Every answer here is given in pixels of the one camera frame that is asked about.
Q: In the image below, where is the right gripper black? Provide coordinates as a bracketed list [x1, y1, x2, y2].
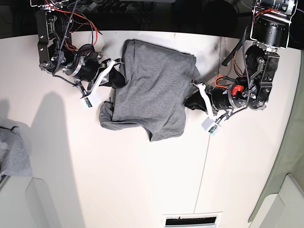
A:
[70, 56, 126, 89]

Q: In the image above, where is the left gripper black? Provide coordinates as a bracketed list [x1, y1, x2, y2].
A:
[184, 85, 246, 112]

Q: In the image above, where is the grey t-shirt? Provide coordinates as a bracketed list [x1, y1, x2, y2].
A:
[99, 39, 200, 142]

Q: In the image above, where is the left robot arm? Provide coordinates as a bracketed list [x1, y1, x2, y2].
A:
[185, 0, 298, 114]

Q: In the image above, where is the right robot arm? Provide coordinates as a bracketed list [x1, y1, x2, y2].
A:
[30, 0, 125, 93]

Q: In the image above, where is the white floor vent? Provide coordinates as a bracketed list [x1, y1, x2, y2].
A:
[162, 212, 223, 228]

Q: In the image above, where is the grey cloth pile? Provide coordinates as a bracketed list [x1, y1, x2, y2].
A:
[0, 118, 33, 177]

